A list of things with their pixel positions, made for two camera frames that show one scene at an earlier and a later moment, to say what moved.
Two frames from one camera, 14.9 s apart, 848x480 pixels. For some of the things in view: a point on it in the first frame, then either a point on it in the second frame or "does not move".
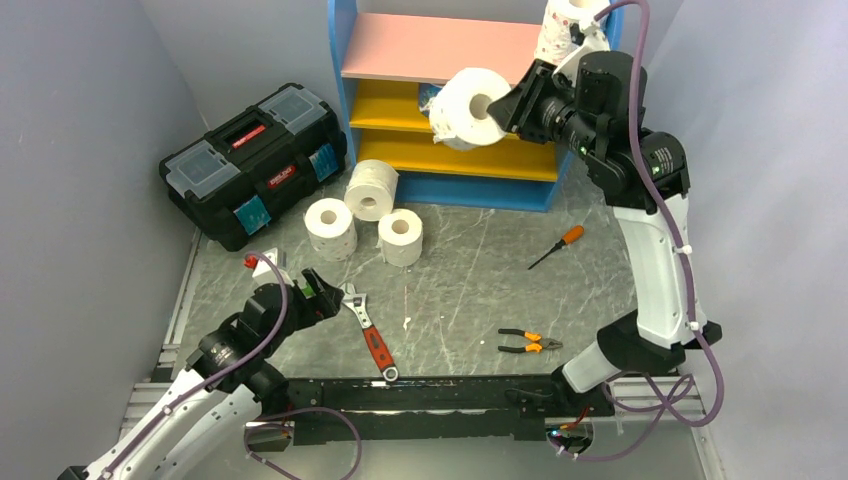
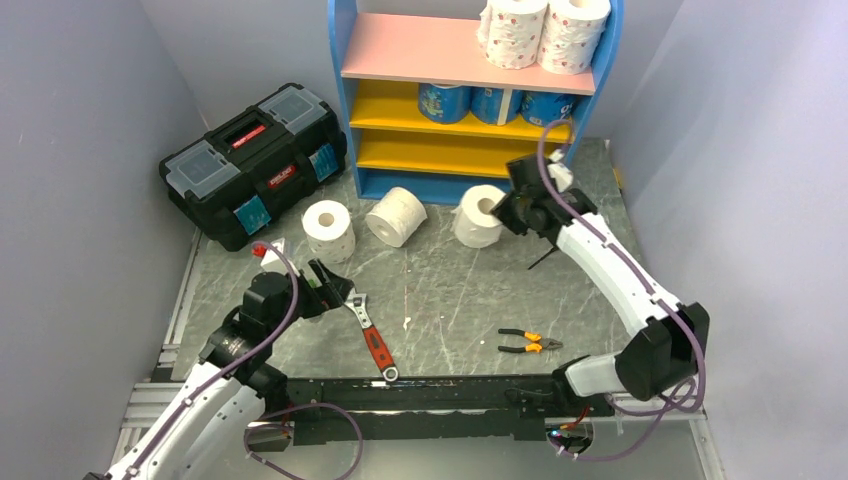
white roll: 330,228 does not move
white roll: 400,237 → 474,224
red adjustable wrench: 377,345 does not move
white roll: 371,189 → 396,216
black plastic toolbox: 275,151 does not move
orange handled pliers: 539,343 does not move
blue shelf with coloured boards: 382,69 does not move
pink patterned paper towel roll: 555,40 does not move
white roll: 458,111 → 509,31
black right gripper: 516,110 → 503,212
